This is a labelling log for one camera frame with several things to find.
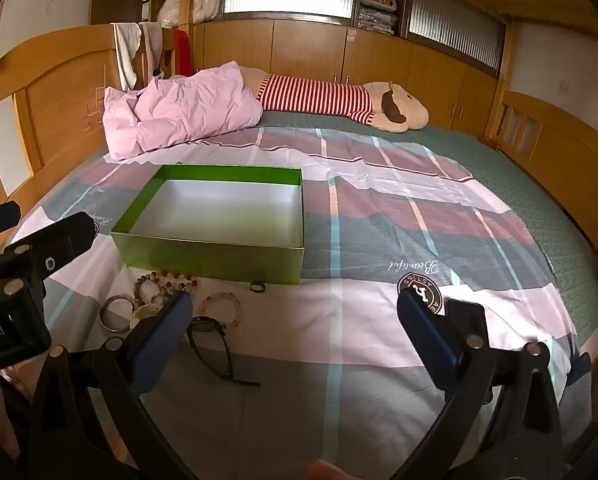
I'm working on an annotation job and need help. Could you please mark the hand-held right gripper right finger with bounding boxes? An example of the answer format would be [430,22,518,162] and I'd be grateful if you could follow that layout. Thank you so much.
[396,289,567,480]

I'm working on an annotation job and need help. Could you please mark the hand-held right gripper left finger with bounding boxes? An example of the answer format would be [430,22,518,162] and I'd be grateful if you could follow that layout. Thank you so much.
[29,290,200,480]

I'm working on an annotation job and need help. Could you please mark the white shell bracelet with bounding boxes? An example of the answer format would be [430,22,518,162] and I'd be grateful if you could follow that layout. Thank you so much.
[131,305,161,328]

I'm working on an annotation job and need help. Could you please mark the black wrist watch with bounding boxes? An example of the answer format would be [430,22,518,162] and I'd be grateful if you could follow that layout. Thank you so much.
[188,316,261,388]

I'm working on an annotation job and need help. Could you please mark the silver bangle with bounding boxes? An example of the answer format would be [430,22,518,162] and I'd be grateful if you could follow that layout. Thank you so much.
[99,296,134,333]

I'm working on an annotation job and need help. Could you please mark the pale green bead bracelet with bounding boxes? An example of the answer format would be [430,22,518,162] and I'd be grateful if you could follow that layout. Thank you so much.
[133,275,169,307]

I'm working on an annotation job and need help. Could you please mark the red bead bracelet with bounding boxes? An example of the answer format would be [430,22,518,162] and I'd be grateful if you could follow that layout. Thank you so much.
[151,269,200,292]

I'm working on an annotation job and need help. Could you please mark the pale pink bead bracelet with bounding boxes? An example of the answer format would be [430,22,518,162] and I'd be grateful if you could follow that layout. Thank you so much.
[196,292,244,329]

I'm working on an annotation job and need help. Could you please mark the green cardboard box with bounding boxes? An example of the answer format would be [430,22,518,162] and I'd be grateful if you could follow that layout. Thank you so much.
[110,164,306,286]

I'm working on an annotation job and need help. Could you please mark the wooden headboard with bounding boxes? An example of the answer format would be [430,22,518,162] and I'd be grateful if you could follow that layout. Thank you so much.
[0,22,180,221]

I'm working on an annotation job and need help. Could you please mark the plaid bed sheet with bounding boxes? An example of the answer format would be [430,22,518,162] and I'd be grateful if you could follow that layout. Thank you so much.
[9,127,580,480]

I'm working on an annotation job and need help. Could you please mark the pink quilt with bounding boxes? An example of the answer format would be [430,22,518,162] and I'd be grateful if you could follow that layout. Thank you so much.
[102,61,264,162]

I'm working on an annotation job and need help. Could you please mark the white grey hanging garment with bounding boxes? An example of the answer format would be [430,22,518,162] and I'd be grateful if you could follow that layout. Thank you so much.
[110,22,143,92]

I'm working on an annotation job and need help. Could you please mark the pink hanging garment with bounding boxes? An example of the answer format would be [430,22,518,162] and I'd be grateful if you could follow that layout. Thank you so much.
[139,22,166,82]

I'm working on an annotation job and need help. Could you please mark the red hanging garment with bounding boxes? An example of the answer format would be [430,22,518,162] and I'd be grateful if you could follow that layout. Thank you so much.
[172,29,193,78]

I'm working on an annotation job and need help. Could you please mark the wooden footboard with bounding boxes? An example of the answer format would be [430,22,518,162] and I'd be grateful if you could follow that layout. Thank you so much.
[479,90,598,263]

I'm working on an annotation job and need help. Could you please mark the white stuffed bag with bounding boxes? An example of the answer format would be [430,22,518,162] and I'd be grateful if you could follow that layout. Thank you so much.
[158,0,225,29]

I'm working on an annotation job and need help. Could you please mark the striped plush toy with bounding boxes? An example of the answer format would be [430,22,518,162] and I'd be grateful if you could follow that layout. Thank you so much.
[239,67,430,134]

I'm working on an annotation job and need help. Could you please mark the wooden wardrobe cabinets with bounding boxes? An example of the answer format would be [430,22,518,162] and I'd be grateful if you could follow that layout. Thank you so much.
[194,16,511,136]

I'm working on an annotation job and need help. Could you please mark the stack of folded clothes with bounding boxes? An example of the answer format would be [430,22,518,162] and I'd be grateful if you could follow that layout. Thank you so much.
[356,0,401,37]

